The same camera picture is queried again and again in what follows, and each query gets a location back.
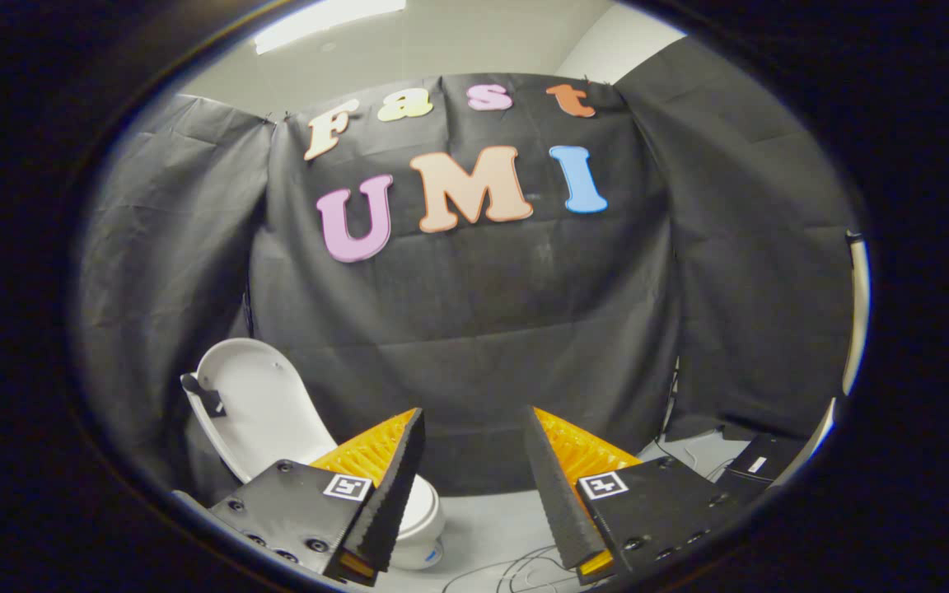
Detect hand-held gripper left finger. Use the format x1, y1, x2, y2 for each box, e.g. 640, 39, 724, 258
207, 406, 428, 587

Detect black backdrop cloth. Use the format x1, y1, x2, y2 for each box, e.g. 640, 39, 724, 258
77, 37, 864, 497

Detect black box with white label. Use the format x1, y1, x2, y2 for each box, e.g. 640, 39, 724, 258
725, 432, 806, 497

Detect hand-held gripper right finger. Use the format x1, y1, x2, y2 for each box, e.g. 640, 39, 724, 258
523, 404, 743, 586

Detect tangle of floor cables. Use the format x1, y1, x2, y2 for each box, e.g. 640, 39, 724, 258
442, 544, 601, 593

